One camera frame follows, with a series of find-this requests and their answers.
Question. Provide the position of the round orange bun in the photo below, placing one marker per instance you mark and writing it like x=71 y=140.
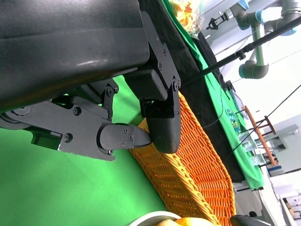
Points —
x=188 y=222

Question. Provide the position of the clear bag of yellow snacks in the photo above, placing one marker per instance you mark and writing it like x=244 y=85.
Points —
x=185 y=16

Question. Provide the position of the black pole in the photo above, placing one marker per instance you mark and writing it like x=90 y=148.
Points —
x=223 y=61

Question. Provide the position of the grey industrial robot arm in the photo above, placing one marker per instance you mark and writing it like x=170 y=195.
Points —
x=254 y=70

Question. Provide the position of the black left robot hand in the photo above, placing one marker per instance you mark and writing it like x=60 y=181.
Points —
x=58 y=47

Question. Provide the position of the green cloth with cartoon print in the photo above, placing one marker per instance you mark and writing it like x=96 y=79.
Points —
x=214 y=96

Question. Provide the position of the orange wicker basket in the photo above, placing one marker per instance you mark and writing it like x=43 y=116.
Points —
x=200 y=169

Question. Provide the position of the white table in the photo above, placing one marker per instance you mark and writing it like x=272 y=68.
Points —
x=265 y=202

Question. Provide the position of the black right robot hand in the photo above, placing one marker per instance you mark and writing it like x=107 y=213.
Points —
x=247 y=222

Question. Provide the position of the grey panel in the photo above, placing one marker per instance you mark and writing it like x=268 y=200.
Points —
x=291 y=150

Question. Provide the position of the pale grey-green bowl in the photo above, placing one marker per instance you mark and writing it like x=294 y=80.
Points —
x=150 y=215

